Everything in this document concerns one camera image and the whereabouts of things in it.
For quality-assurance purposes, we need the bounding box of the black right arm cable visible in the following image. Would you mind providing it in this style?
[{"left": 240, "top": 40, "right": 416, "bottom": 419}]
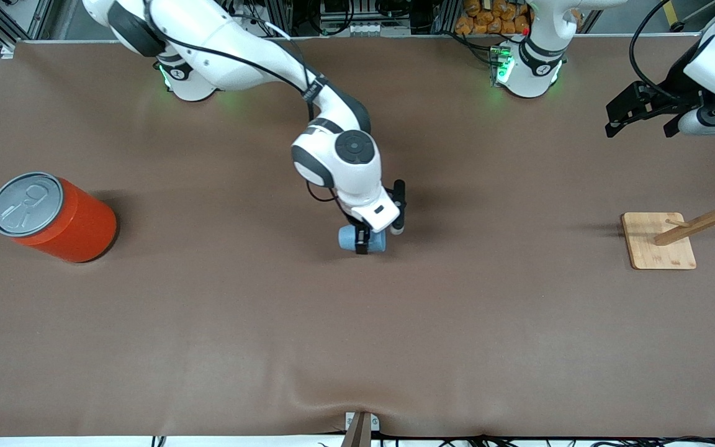
[{"left": 143, "top": 0, "right": 328, "bottom": 122}]

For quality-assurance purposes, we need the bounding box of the white power strip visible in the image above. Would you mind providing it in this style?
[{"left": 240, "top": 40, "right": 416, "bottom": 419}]
[{"left": 345, "top": 22, "right": 412, "bottom": 37}]

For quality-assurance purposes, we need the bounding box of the light blue plastic cup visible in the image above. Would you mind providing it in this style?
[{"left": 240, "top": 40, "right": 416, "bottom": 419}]
[{"left": 338, "top": 223, "right": 389, "bottom": 255}]

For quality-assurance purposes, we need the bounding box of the brown camera support bar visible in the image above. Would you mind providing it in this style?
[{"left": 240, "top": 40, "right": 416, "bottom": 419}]
[{"left": 340, "top": 413, "right": 373, "bottom": 447}]

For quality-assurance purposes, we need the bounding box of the brown table cloth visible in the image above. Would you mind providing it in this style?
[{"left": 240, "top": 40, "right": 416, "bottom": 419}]
[{"left": 0, "top": 34, "right": 715, "bottom": 439}]

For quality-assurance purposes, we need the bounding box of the aluminium frame post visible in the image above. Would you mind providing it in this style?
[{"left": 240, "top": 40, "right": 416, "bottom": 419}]
[
  {"left": 432, "top": 0, "right": 458, "bottom": 35},
  {"left": 269, "top": 0, "right": 294, "bottom": 37}
]

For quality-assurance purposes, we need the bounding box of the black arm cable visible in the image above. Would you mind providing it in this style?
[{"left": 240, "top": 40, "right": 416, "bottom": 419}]
[
  {"left": 628, "top": 0, "right": 676, "bottom": 101},
  {"left": 143, "top": 0, "right": 328, "bottom": 122}
]

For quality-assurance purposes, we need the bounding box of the wooden mug tree stand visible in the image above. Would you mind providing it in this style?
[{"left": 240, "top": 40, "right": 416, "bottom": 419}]
[{"left": 621, "top": 169, "right": 715, "bottom": 271}]

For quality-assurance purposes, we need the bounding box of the pile of orange snacks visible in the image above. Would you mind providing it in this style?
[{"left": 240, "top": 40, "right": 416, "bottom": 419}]
[{"left": 455, "top": 0, "right": 531, "bottom": 37}]

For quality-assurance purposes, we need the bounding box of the orange can with silver lid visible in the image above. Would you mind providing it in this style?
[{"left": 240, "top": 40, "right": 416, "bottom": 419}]
[{"left": 0, "top": 172, "right": 119, "bottom": 264}]

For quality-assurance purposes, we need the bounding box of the metal table edge clamp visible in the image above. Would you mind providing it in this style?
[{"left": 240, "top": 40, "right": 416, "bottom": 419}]
[{"left": 344, "top": 411, "right": 381, "bottom": 433}]

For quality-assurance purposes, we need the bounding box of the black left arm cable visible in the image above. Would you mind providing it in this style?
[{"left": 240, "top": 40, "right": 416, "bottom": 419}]
[{"left": 628, "top": 0, "right": 676, "bottom": 101}]

